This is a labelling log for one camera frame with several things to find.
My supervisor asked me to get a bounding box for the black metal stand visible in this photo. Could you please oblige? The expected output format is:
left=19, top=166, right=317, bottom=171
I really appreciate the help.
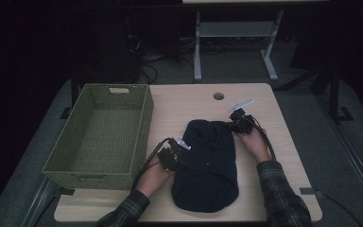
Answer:
left=310, top=61, right=354, bottom=125

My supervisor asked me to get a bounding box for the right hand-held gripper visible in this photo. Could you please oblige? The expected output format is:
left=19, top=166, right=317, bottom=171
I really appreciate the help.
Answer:
left=226, top=99, right=257, bottom=135

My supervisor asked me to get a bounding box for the white metal table frame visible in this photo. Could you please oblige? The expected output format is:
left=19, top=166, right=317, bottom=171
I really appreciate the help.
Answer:
left=193, top=10, right=285, bottom=82

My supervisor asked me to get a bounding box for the person's right hand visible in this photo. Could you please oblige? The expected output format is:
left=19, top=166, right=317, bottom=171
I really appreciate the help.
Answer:
left=233, top=126, right=273, bottom=164

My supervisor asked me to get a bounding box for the green woven basket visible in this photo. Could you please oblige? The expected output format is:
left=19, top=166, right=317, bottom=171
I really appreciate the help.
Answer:
left=42, top=82, right=155, bottom=191

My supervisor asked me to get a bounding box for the black floor cable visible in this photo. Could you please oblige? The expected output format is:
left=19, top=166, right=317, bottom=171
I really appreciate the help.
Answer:
left=321, top=191, right=363, bottom=227

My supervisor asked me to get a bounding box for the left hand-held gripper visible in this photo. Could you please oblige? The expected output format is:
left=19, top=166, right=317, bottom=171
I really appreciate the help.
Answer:
left=157, top=136, right=192, bottom=173

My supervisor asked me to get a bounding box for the dark navy cloth garment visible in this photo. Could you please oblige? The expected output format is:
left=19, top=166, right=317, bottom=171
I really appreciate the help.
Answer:
left=171, top=118, right=240, bottom=214

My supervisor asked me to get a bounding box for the right hand-held gripper black cable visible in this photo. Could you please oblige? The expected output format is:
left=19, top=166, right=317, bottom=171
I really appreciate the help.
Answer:
left=248, top=115, right=277, bottom=161

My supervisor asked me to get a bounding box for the person's left hand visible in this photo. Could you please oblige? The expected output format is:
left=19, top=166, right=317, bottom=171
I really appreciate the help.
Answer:
left=135, top=162, right=176, bottom=199

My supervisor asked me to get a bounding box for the tangle of floor cables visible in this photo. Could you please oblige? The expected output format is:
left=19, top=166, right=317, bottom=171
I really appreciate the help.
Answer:
left=125, top=33, right=197, bottom=85

